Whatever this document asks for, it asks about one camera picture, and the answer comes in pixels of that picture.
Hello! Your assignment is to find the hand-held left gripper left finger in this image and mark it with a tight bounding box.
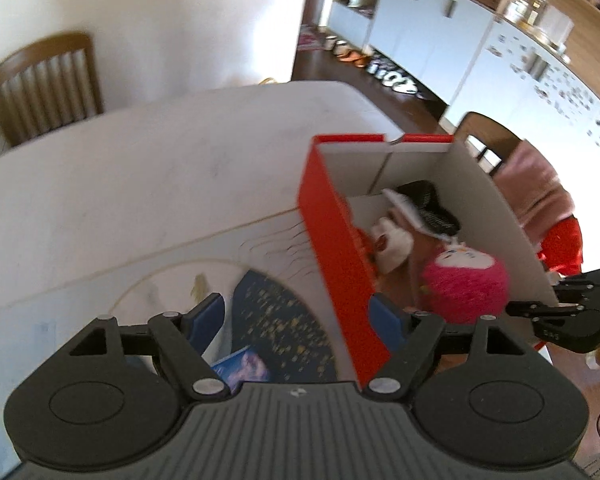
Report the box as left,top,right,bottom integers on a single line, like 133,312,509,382
55,293,233,402

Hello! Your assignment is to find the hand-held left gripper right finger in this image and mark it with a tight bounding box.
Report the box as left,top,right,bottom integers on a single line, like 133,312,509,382
362,294,536,402

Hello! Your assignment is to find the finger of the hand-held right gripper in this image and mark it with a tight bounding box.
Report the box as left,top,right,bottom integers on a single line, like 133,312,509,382
554,266,600,306
506,300,583,322

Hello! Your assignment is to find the blue booklet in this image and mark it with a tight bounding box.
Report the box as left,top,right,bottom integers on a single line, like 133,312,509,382
211,347,274,394

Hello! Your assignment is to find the red white cardboard box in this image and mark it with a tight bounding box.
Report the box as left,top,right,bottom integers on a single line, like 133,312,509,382
296,133,563,392

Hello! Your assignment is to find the pink plush toy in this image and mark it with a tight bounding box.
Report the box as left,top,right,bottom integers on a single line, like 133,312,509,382
420,242,510,325

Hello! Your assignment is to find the red cloth on chair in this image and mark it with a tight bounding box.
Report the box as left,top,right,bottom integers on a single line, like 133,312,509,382
536,216,585,275

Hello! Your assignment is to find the printed table mat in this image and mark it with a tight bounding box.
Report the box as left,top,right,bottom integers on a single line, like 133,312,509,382
0,207,362,476

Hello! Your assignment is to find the white plush toy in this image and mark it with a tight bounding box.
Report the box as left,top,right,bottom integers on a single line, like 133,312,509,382
370,215,414,274

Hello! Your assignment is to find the red fabric bag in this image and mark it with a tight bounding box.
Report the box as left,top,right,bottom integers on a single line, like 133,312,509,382
354,227,382,267

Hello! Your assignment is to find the pink towel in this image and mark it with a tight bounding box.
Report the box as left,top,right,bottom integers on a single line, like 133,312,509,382
495,140,577,247

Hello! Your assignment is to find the black dotted glove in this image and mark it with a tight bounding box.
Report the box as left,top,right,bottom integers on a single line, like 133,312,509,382
382,180,462,239

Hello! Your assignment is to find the wooden chair with towel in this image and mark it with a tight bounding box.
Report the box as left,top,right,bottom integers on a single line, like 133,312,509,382
452,111,527,177

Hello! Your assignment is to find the white sticker-covered cabinet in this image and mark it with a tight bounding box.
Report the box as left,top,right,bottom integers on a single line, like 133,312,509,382
440,20,600,177

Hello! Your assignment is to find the row of shoes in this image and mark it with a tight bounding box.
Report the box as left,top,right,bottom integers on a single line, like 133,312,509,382
322,35,422,97

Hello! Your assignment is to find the steel container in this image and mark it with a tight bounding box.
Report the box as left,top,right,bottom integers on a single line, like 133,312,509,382
503,0,550,26

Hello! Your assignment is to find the wooden slat-back chair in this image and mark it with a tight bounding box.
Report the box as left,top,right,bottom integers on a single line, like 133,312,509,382
0,32,105,149

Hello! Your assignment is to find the white plain cabinet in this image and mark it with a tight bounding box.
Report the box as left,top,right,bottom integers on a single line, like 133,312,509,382
327,0,497,107

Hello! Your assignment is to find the patterned pink rug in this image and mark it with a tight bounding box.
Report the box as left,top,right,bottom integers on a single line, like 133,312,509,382
299,29,327,52

